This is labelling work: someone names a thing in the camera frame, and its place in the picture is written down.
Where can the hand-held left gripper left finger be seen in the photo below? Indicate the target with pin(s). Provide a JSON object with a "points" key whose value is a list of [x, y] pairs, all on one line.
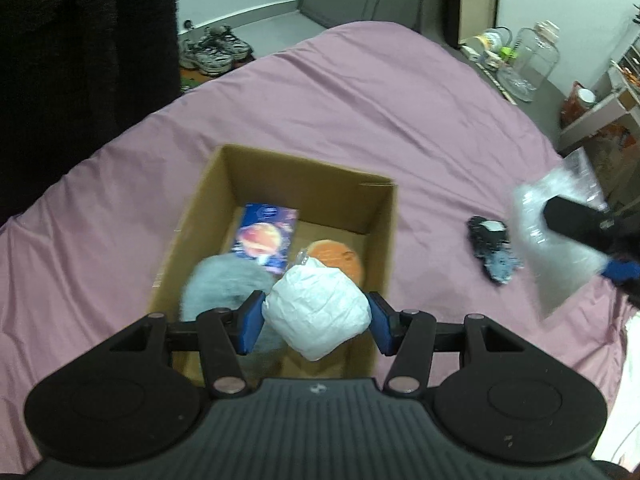
{"points": [[251, 322]]}

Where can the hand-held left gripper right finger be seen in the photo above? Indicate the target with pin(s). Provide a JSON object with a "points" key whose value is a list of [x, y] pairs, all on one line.
{"points": [[380, 329]]}

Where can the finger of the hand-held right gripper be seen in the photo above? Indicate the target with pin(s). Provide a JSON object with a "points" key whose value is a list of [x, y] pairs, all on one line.
{"points": [[622, 270], [575, 220]]}

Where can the clear plastic bag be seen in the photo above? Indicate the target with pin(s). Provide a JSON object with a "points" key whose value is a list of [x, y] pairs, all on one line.
{"points": [[555, 260]]}

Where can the grey fluffy plush toy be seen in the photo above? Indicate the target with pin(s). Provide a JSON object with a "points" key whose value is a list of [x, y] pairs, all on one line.
{"points": [[220, 285]]}

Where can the white soft ball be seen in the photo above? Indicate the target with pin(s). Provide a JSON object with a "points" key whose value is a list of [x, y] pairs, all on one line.
{"points": [[317, 310]]}

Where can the burger plush toy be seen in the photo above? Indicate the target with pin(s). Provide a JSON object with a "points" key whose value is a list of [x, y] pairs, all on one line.
{"points": [[335, 257]]}

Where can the brown cardboard box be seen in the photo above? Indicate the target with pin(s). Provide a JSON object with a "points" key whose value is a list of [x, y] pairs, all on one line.
{"points": [[300, 195]]}

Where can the black patterned sock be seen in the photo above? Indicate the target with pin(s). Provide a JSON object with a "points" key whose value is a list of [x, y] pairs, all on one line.
{"points": [[492, 247]]}

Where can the white shelf unit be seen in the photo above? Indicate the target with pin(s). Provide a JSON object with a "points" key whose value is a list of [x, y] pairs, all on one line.
{"points": [[605, 110]]}

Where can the white yellow container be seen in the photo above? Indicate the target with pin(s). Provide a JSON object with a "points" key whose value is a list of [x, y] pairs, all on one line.
{"points": [[490, 45]]}

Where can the pink bed sheet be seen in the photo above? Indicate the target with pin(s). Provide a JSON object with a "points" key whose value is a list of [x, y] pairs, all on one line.
{"points": [[350, 110]]}

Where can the grey sneakers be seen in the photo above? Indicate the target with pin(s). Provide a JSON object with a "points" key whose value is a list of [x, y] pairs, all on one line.
{"points": [[212, 50]]}

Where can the dark fuzzy cloth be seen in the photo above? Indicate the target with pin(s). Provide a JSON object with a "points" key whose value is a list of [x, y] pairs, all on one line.
{"points": [[75, 85]]}

